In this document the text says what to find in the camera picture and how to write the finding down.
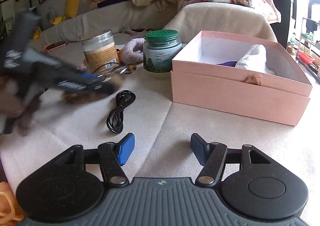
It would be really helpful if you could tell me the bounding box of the purple pink sponge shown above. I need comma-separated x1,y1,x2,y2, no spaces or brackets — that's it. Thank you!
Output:
219,61,237,67

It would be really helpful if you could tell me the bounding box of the white paper towel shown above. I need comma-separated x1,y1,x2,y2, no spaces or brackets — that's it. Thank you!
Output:
235,44,274,75

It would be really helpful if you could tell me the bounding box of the person's left hand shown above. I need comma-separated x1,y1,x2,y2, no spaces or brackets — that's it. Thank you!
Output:
1,76,41,136

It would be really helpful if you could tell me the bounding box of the clear plastic jar brown label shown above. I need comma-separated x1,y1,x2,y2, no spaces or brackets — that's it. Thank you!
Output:
81,30,119,73

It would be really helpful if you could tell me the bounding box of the lavender fluffy scrunchie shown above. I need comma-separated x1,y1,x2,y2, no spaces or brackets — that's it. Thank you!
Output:
120,38,144,65

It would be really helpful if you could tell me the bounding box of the green lid glass jar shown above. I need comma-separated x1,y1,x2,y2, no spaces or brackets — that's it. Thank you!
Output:
143,30,182,73

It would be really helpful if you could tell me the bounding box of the pink cardboard box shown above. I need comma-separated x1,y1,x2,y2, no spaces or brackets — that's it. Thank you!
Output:
171,31,312,126

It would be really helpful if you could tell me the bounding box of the yellow plush pillow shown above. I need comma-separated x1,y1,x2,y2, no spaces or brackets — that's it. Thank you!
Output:
65,0,80,19

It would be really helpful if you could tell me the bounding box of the beige sofa throw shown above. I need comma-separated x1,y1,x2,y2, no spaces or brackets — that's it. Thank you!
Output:
164,2,277,43

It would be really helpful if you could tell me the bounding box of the red plastic basin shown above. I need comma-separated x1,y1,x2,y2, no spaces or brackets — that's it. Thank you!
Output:
298,50,315,64

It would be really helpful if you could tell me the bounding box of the white metal shelf rack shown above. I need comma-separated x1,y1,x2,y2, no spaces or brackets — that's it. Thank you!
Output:
286,18,319,69

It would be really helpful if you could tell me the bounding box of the black coiled cable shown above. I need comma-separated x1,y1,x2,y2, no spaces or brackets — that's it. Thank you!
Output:
106,89,137,134

